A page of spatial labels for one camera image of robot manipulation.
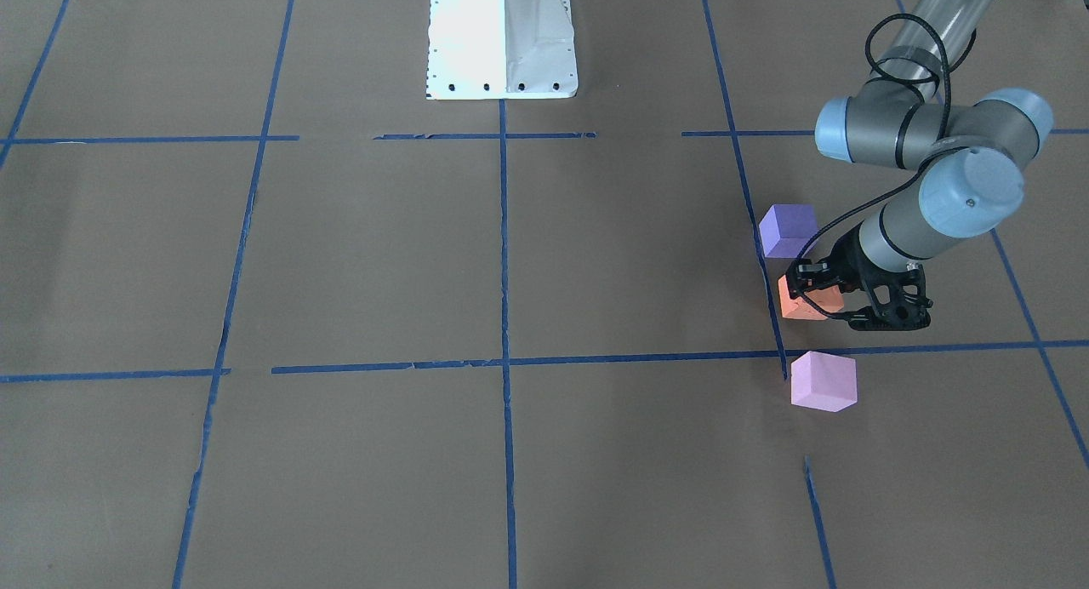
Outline purple foam block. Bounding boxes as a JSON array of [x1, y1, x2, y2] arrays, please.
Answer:
[[757, 203, 819, 259]]

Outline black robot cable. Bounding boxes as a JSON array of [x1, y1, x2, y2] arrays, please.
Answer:
[[790, 13, 952, 322]]

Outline pink foam block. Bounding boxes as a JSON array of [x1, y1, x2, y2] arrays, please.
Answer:
[[790, 352, 858, 412]]

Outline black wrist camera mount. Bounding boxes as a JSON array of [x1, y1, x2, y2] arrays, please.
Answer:
[[847, 266, 933, 332]]

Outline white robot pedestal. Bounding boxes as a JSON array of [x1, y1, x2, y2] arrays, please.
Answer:
[[425, 0, 579, 100]]

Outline orange foam block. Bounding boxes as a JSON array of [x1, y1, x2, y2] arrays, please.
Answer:
[[778, 275, 845, 321]]

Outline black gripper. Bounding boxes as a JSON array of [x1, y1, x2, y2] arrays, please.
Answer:
[[786, 231, 874, 302]]

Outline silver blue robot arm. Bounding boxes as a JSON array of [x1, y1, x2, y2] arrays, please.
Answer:
[[784, 0, 1055, 326]]

